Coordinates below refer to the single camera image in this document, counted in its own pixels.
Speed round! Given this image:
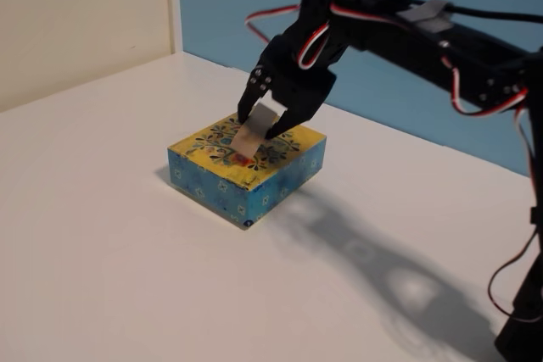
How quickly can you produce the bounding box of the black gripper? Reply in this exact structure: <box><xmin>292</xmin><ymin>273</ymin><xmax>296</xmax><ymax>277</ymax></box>
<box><xmin>237</xmin><ymin>25</ymin><xmax>344</xmax><ymax>141</ymax></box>

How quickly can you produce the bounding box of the grey tape strip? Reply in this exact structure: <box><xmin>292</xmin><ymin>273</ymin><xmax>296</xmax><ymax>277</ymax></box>
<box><xmin>398</xmin><ymin>0</ymin><xmax>454</xmax><ymax>33</ymax></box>

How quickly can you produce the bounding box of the black camera cable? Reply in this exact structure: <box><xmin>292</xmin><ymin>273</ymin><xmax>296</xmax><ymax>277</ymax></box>
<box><xmin>409</xmin><ymin>0</ymin><xmax>543</xmax><ymax>24</ymax></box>

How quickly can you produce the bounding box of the red white black servo wire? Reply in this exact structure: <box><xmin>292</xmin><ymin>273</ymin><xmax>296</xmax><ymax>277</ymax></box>
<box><xmin>440</xmin><ymin>55</ymin><xmax>529</xmax><ymax>116</ymax></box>
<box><xmin>244</xmin><ymin>3</ymin><xmax>411</xmax><ymax>70</ymax></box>
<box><xmin>487</xmin><ymin>107</ymin><xmax>543</xmax><ymax>319</ymax></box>

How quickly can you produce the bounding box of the yellow blue floral box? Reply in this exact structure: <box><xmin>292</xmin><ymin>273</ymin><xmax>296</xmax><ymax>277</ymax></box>
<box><xmin>167</xmin><ymin>111</ymin><xmax>327</xmax><ymax>231</ymax></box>

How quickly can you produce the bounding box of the wooden Jenga block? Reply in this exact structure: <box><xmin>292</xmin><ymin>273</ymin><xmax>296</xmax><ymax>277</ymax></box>
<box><xmin>231</xmin><ymin>97</ymin><xmax>284</xmax><ymax>159</ymax></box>

